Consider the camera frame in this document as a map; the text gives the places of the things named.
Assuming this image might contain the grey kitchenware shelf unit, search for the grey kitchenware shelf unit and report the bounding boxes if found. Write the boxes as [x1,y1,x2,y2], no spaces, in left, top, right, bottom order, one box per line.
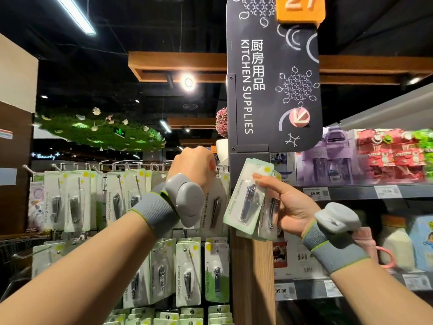
[271,84,433,325]

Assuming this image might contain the pink flowers in white pot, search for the pink flowers in white pot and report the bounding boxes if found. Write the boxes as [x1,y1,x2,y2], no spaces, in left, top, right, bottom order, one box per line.
[215,107,230,163]

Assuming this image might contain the green hanging ceiling decor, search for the green hanging ceiling decor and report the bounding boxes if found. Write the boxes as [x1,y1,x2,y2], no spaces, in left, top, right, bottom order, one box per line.
[34,108,166,152]

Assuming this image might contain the dark hanging aisle sign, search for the dark hanging aisle sign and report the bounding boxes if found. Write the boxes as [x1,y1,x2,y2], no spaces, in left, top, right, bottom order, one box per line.
[226,0,323,154]

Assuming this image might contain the wooden pillar panel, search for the wooden pillar panel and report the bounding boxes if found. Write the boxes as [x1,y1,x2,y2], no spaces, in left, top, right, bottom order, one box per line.
[0,33,39,236]

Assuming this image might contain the round ceiling lamp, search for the round ceiling lamp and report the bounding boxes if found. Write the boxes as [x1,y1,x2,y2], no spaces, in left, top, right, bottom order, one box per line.
[179,71,199,95]

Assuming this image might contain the large white product box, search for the large white product box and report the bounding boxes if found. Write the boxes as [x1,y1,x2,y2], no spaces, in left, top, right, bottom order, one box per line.
[272,230,329,280]

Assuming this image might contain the rows of hung nail clipper packs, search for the rows of hung nail clipper packs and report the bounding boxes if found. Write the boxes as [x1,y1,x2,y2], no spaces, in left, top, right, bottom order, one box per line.
[28,167,232,325]

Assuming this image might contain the empty silver shopping cart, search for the empty silver shopping cart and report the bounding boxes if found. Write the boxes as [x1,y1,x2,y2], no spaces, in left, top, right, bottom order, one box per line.
[0,233,48,295]

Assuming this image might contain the person's right forearm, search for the person's right forearm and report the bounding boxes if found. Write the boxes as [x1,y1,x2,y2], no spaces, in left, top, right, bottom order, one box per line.
[330,257,433,325]

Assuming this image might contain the grey wrist tracker band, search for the grey wrist tracker band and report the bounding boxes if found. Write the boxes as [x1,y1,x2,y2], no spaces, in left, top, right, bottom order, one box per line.
[129,173,206,240]
[301,202,370,275]

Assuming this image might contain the person's left hand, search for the person's left hand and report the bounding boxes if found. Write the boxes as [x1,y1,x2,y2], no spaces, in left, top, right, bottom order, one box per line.
[166,147,217,194]

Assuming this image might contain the purple boxed appliance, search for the purple boxed appliance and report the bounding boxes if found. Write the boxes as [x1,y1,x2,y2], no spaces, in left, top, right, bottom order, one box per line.
[295,126,356,187]

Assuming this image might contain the blue cartoon box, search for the blue cartoon box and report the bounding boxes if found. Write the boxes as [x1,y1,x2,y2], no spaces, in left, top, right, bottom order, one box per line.
[409,214,433,271]

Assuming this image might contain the person's right hand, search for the person's right hand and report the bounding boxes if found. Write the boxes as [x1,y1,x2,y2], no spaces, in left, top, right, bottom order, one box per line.
[252,174,322,237]

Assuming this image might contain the pink ceramic mug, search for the pink ceramic mug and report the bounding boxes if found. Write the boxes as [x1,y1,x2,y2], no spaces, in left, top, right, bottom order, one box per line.
[352,227,396,268]

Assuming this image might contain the orange sign tag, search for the orange sign tag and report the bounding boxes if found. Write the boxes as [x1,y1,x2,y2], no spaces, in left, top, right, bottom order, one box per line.
[275,0,327,26]

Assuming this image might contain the wooden post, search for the wooden post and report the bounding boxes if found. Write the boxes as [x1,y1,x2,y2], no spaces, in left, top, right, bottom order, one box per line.
[230,152,277,325]

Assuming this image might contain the wooden ceiling frame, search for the wooden ceiling frame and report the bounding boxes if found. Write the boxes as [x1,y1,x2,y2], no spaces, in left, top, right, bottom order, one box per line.
[129,52,433,87]

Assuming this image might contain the cream white jug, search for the cream white jug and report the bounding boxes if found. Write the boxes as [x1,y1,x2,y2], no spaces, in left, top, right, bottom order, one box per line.
[379,214,417,271]

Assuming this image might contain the row of pink red packs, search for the row of pink red packs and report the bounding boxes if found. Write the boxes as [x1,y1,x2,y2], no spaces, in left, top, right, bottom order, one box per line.
[355,127,433,183]

